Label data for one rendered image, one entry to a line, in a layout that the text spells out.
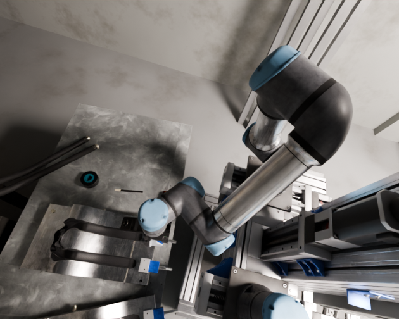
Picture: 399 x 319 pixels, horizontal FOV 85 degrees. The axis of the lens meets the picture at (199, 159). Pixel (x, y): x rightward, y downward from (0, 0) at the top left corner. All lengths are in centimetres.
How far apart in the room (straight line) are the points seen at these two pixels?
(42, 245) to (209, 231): 78
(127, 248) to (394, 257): 87
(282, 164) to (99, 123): 114
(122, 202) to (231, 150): 144
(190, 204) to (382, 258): 47
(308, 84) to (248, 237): 73
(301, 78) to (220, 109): 215
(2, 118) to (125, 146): 170
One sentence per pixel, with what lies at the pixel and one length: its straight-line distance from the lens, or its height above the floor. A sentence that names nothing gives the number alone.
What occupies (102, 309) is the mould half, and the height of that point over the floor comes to 89.
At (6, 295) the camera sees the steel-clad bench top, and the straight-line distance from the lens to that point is 126.
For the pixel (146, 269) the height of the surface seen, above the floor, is 92.
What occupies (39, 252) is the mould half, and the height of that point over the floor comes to 86.
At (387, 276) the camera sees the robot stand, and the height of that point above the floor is 143.
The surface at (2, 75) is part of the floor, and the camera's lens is 321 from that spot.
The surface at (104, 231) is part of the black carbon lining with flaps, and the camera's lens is 107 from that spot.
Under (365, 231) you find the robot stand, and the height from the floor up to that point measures 147.
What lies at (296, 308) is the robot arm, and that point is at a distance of 74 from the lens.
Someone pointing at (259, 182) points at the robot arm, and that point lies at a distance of 51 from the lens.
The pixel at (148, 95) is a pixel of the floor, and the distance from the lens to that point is 263.
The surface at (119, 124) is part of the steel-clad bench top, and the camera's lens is 139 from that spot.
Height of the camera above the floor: 191
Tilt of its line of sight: 61 degrees down
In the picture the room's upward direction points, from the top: 18 degrees clockwise
